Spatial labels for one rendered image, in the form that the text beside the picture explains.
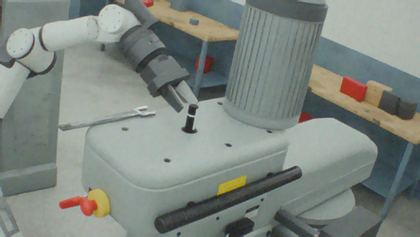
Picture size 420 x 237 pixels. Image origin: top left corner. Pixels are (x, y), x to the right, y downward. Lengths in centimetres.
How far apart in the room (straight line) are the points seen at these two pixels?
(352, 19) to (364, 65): 52
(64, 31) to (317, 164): 79
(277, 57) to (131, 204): 47
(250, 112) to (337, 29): 459
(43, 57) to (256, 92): 54
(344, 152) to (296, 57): 52
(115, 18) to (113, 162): 33
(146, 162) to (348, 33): 484
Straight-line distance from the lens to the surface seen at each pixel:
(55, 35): 126
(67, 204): 116
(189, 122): 113
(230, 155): 109
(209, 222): 117
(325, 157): 153
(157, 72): 111
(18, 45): 127
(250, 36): 120
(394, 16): 544
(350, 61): 569
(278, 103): 122
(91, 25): 124
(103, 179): 106
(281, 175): 123
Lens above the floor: 238
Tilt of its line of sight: 24 degrees down
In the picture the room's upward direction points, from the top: 12 degrees clockwise
